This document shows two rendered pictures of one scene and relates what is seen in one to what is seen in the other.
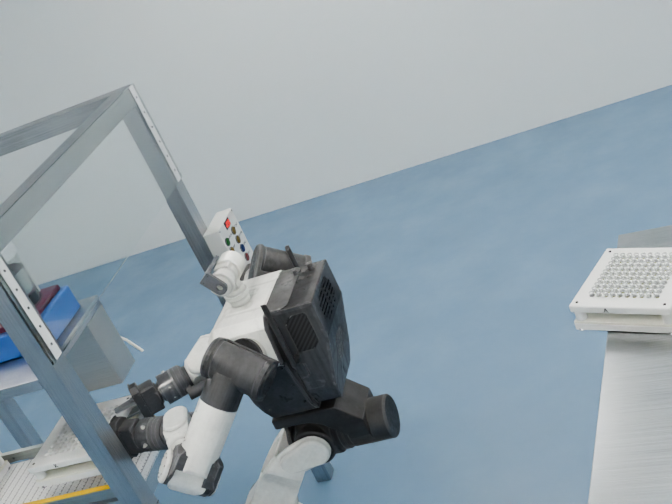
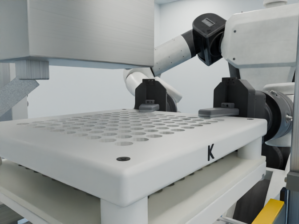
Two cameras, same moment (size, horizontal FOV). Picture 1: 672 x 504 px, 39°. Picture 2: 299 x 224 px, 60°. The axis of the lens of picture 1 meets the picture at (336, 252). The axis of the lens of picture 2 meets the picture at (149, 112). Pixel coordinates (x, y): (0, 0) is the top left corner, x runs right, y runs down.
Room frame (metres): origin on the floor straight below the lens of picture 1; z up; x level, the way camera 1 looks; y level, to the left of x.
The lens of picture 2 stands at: (2.21, 1.11, 1.02)
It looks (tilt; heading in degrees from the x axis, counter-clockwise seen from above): 6 degrees down; 288
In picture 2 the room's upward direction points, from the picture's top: straight up
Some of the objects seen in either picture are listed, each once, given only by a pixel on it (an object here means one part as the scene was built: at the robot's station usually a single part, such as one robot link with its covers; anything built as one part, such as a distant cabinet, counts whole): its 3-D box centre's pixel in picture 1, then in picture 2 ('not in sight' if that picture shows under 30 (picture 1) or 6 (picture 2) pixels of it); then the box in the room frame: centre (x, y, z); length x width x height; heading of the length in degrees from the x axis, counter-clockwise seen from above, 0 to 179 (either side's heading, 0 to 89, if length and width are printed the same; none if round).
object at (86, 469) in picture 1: (92, 446); (124, 170); (2.33, 0.84, 0.92); 0.24 x 0.24 x 0.02; 68
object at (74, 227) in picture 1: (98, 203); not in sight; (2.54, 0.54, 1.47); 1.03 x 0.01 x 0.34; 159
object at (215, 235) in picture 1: (233, 253); (9, 94); (3.04, 0.32, 0.98); 0.17 x 0.06 x 0.26; 159
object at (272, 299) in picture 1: (285, 338); (277, 59); (2.08, 0.20, 1.10); 0.34 x 0.30 x 0.36; 159
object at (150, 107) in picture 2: (124, 405); (147, 105); (2.34, 0.71, 0.98); 0.06 x 0.03 x 0.02; 101
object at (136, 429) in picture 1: (139, 435); (249, 118); (2.18, 0.67, 0.96); 0.12 x 0.10 x 0.13; 61
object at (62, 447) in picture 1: (83, 433); (123, 130); (2.33, 0.84, 0.97); 0.25 x 0.24 x 0.02; 158
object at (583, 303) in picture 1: (636, 279); not in sight; (1.90, -0.62, 0.94); 0.25 x 0.24 x 0.02; 133
